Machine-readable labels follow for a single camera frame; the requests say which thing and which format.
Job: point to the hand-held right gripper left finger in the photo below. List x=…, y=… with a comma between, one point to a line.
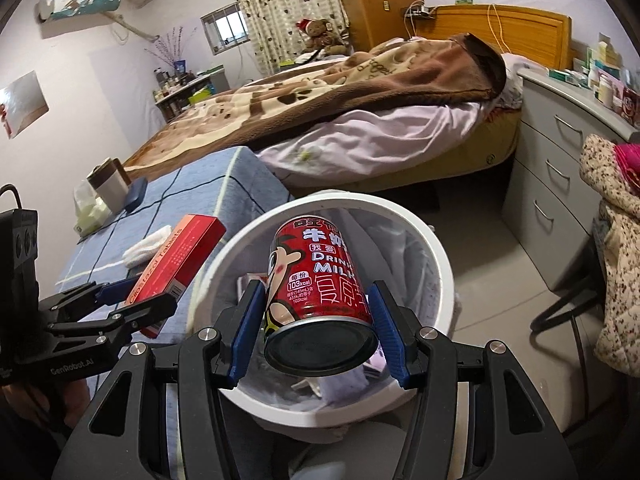
x=245, y=330

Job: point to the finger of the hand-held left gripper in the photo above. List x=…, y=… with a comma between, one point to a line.
x=150, y=310
x=117, y=292

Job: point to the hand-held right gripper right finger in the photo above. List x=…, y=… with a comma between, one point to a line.
x=387, y=335

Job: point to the red cardboard box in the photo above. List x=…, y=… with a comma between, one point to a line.
x=175, y=255

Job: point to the white round bin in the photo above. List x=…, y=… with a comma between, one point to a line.
x=440, y=290

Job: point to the red drink can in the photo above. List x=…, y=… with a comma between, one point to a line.
x=320, y=285

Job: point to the person's left hand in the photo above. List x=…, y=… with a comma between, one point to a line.
x=75, y=402

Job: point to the white folded tissue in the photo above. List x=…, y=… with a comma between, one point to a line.
x=147, y=247

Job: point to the tissue pack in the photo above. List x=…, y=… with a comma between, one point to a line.
x=92, y=212

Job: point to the dark blue case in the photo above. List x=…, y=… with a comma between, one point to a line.
x=135, y=195

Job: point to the brown and white tumbler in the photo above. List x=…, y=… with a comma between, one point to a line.
x=111, y=187

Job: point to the black chair leg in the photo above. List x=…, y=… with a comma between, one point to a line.
x=560, y=307

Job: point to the pink bed sheet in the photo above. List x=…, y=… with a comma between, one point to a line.
x=380, y=130

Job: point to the group of bottles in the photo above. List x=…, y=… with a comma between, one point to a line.
x=172, y=85

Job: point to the green box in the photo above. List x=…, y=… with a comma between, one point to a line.
x=204, y=96

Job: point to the grey drawer cabinet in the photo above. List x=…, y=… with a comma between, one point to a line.
x=540, y=170

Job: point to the grey desk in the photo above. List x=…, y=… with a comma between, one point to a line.
x=210, y=80

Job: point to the blue vase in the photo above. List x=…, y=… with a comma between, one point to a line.
x=179, y=69

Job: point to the floral padded jacket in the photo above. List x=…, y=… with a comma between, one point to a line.
x=620, y=270

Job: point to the brown printed blanket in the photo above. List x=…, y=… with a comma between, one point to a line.
x=350, y=85

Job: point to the dried decorative branches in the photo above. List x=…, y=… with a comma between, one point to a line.
x=172, y=45

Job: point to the white conduit pipe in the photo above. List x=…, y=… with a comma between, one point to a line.
x=135, y=27

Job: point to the window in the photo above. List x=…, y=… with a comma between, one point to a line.
x=225, y=27

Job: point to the covered air conditioner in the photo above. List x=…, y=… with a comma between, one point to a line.
x=80, y=1

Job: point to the pink knit cloth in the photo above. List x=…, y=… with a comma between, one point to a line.
x=629, y=162

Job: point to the teddy bear with red hat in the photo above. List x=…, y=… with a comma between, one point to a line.
x=320, y=35

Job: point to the patterned curtain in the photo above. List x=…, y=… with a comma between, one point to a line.
x=285, y=5

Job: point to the wooden headboard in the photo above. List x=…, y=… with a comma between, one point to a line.
x=530, y=35

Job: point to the cluster of boxes and jars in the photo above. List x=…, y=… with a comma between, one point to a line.
x=605, y=80

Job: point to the wooden wardrobe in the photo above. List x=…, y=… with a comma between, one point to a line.
x=375, y=0

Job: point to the shiny wall poster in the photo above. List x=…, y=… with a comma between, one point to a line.
x=22, y=105

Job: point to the wall socket with chargers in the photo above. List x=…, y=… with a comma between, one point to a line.
x=419, y=9

